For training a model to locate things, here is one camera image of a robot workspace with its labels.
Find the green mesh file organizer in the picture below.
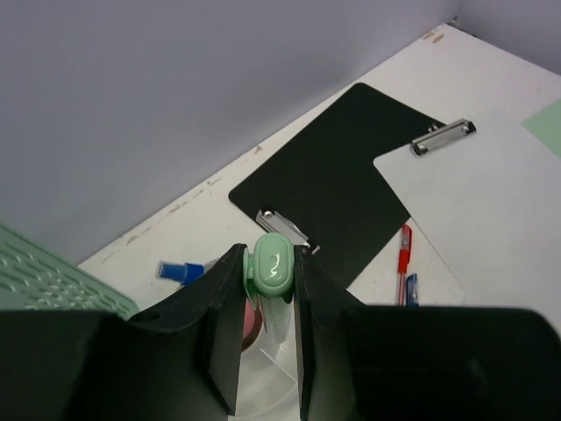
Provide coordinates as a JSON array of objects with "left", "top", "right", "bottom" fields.
[{"left": 1, "top": 225, "right": 139, "bottom": 319}]

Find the red pen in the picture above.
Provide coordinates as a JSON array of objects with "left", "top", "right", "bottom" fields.
[{"left": 397, "top": 224, "right": 413, "bottom": 306}]

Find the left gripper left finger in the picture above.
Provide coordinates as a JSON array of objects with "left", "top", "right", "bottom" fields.
[{"left": 1, "top": 244, "right": 245, "bottom": 420}]

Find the black clipboard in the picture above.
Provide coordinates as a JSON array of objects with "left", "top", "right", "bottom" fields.
[{"left": 229, "top": 83, "right": 442, "bottom": 288}]

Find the green clipboard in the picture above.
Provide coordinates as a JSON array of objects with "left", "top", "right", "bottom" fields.
[{"left": 522, "top": 99, "right": 561, "bottom": 159}]

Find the white clipboard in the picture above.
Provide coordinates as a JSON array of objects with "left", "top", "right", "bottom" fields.
[{"left": 373, "top": 112, "right": 560, "bottom": 323}]

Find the blue pen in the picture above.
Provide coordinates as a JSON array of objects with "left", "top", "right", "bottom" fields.
[{"left": 405, "top": 274, "right": 419, "bottom": 307}]

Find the white round desk organizer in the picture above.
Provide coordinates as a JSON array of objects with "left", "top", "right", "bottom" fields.
[{"left": 232, "top": 306, "right": 299, "bottom": 421}]

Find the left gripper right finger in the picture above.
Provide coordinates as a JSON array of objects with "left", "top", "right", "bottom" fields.
[{"left": 295, "top": 246, "right": 560, "bottom": 420}]

